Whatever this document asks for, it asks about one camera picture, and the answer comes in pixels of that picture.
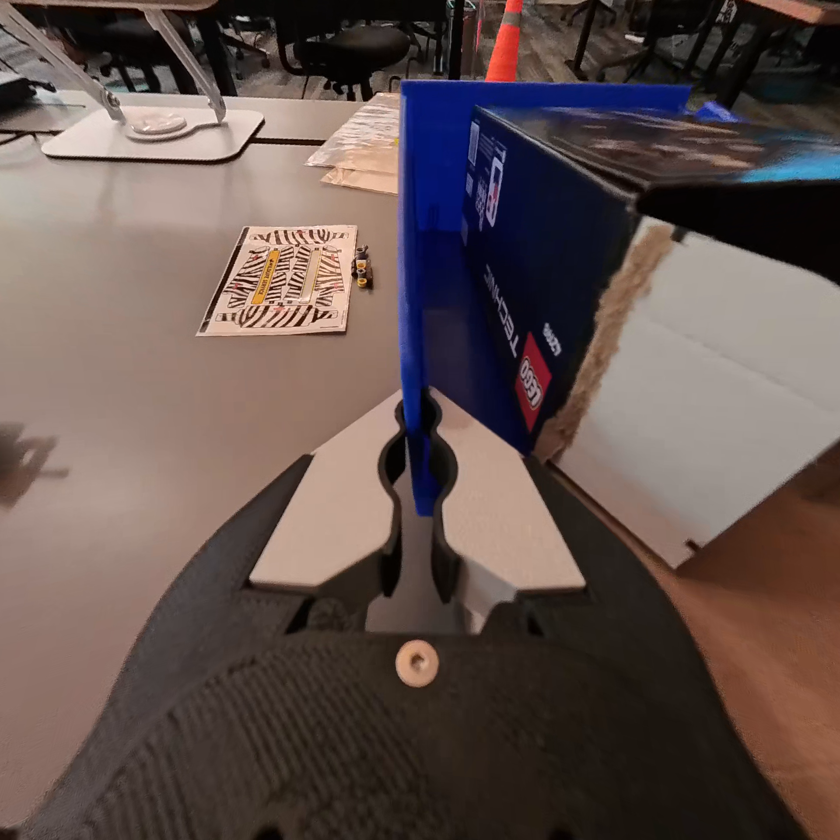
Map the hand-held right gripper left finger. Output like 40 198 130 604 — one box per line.
248 388 408 598

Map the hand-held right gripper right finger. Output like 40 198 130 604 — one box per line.
428 387 588 636

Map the blue plastic bin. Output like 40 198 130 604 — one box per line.
397 80 693 519

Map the dark blue lego box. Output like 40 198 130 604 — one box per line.
461 104 840 571

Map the zebra striped sticker sheet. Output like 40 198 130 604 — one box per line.
196 225 358 337

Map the clear plastic bag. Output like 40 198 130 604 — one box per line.
305 101 401 173

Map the white book stand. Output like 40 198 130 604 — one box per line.
0 0 265 162

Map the black office chair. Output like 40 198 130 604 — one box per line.
66 10 201 94
276 0 414 101

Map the orange traffic cone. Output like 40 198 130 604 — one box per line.
486 0 526 83

